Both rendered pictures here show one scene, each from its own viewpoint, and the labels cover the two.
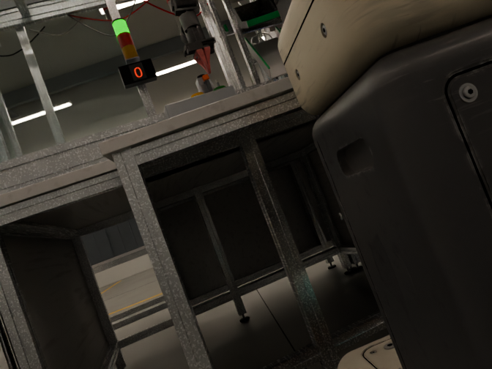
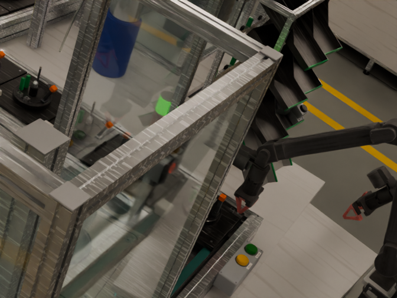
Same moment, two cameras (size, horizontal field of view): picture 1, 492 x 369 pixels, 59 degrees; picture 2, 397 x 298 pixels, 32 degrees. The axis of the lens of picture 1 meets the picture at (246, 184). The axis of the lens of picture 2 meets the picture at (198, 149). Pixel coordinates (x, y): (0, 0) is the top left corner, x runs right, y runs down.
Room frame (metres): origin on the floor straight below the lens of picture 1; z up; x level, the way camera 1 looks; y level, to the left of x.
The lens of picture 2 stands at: (0.62, 1.64, 2.44)
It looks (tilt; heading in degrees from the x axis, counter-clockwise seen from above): 34 degrees down; 301
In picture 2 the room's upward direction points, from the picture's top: 23 degrees clockwise
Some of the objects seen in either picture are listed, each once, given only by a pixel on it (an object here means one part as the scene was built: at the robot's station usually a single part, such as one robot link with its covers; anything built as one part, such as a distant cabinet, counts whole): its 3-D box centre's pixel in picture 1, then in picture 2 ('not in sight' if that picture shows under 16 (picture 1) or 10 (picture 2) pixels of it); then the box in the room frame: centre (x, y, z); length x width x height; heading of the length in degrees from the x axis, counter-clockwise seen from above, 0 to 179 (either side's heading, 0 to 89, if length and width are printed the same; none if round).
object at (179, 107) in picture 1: (201, 107); (238, 266); (1.25, 0.04, 0.93); 0.21 x 0.07 x 0.06; 104
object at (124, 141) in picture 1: (269, 118); (246, 249); (1.33, -0.14, 0.84); 0.90 x 0.70 x 0.03; 96
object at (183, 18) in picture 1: (189, 23); (257, 169); (1.37, -0.02, 1.23); 0.07 x 0.06 x 0.07; 12
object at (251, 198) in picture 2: (196, 39); (251, 185); (1.36, -0.02, 1.17); 0.10 x 0.07 x 0.07; 105
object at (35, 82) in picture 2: not in sight; (33, 88); (2.20, 0.20, 1.01); 0.24 x 0.24 x 0.13; 14
